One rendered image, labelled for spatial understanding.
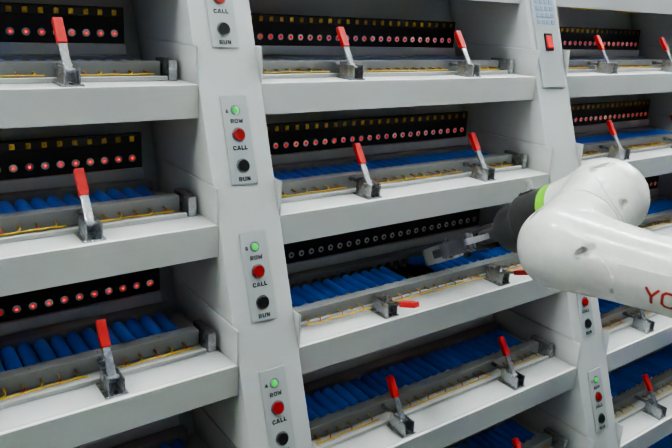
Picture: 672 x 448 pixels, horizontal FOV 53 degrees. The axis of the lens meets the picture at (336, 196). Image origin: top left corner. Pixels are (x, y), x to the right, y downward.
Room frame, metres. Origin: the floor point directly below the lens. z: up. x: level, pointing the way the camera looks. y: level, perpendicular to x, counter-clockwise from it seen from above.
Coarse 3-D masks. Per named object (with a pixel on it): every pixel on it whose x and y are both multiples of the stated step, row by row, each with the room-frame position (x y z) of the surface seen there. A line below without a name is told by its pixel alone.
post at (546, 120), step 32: (448, 0) 1.46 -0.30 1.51; (480, 32) 1.39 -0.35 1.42; (512, 32) 1.33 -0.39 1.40; (544, 96) 1.30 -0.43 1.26; (480, 128) 1.42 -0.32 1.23; (512, 128) 1.35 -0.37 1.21; (544, 128) 1.29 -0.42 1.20; (576, 160) 1.34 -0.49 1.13; (480, 224) 1.46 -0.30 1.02; (544, 320) 1.34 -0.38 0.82; (576, 320) 1.30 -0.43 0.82; (576, 384) 1.30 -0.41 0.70; (608, 384) 1.34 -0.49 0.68; (576, 416) 1.31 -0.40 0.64; (608, 416) 1.33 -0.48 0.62
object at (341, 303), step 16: (512, 256) 1.28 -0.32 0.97; (448, 272) 1.19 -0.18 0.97; (464, 272) 1.21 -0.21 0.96; (480, 272) 1.23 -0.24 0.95; (384, 288) 1.11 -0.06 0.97; (400, 288) 1.12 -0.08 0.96; (416, 288) 1.14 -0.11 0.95; (320, 304) 1.03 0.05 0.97; (336, 304) 1.04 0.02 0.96; (352, 304) 1.06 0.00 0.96; (304, 320) 1.01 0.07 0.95; (320, 320) 1.01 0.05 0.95
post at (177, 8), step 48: (144, 0) 1.02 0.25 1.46; (192, 0) 0.90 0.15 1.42; (240, 0) 0.94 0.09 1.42; (144, 48) 1.04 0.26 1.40; (240, 48) 0.93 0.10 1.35; (192, 144) 0.93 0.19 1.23; (240, 192) 0.92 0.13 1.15; (192, 288) 0.99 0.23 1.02; (240, 288) 0.90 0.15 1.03; (288, 288) 0.95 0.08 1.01; (240, 336) 0.90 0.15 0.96; (288, 336) 0.94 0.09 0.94; (240, 384) 0.90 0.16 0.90; (288, 384) 0.93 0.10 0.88; (240, 432) 0.91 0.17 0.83
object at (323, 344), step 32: (352, 256) 1.22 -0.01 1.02; (448, 288) 1.18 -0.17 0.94; (480, 288) 1.19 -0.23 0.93; (512, 288) 1.21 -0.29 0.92; (544, 288) 1.27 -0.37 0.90; (352, 320) 1.04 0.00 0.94; (384, 320) 1.04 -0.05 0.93; (416, 320) 1.08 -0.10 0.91; (448, 320) 1.13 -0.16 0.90; (320, 352) 0.97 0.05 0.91; (352, 352) 1.01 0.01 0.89
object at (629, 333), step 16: (608, 304) 1.54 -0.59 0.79; (608, 320) 1.47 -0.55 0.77; (624, 320) 1.51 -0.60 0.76; (640, 320) 1.46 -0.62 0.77; (656, 320) 1.52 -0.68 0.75; (608, 336) 1.34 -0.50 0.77; (624, 336) 1.43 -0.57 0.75; (640, 336) 1.43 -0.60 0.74; (656, 336) 1.46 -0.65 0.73; (608, 352) 1.36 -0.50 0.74; (624, 352) 1.39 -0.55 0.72; (640, 352) 1.43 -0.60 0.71; (608, 368) 1.37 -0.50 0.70
